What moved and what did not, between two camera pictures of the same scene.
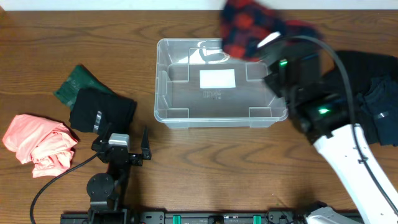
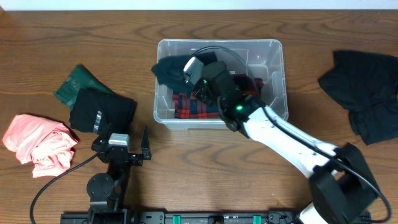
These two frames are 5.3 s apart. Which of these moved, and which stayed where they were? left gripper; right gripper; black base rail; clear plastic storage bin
Moved: right gripper
Stayed: black base rail; left gripper; clear plastic storage bin
